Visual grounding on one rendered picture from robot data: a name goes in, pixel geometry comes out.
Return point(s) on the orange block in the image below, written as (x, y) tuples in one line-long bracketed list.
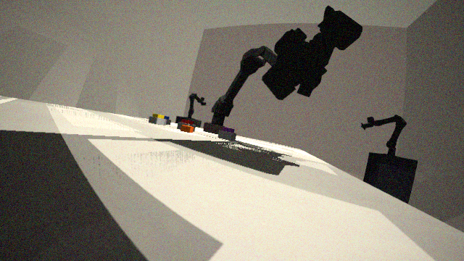
[(187, 129)]

